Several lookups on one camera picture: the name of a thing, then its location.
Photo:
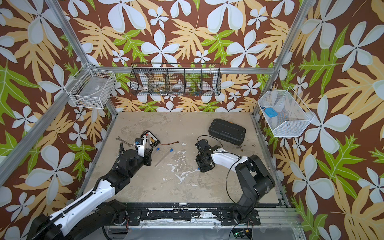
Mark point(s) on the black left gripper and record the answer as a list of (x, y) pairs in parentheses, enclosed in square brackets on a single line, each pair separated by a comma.
[(147, 156)]

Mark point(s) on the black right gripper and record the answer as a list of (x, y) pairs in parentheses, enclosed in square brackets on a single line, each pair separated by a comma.
[(201, 168)]

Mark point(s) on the clear test tube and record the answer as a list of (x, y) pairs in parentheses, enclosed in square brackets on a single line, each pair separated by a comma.
[(162, 158)]

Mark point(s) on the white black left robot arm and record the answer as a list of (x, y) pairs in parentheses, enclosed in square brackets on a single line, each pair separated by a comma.
[(94, 209)]

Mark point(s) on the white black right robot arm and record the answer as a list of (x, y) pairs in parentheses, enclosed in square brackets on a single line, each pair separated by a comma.
[(254, 178)]

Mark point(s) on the silver open-end wrench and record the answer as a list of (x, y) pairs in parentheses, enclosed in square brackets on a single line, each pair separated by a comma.
[(124, 142)]

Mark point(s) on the black battery charging board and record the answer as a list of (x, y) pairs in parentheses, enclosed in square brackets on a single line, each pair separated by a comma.
[(151, 139)]

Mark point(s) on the black plastic case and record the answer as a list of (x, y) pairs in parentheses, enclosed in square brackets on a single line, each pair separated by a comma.
[(227, 131)]

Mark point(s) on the blue object in basket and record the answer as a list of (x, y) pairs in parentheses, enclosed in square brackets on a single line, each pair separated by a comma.
[(270, 112)]

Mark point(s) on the white mesh basket right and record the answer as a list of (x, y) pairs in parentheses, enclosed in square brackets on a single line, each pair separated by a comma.
[(294, 116)]

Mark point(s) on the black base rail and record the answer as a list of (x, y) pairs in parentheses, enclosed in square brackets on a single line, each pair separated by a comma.
[(137, 213)]

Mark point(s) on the white wire basket left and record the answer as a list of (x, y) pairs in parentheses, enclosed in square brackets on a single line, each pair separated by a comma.
[(91, 87)]

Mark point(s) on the black wire basket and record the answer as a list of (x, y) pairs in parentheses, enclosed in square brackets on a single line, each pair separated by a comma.
[(195, 79)]

